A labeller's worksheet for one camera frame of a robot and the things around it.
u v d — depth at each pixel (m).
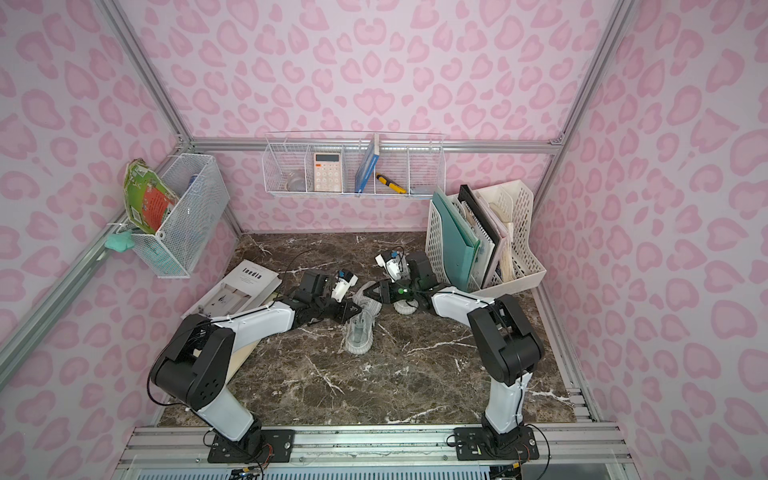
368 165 0.87
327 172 0.95
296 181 0.94
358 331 0.88
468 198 0.88
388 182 0.98
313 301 0.74
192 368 0.46
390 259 0.82
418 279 0.74
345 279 0.83
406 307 0.95
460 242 0.76
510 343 0.49
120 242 0.62
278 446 0.73
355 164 1.00
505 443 0.68
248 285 1.01
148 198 0.74
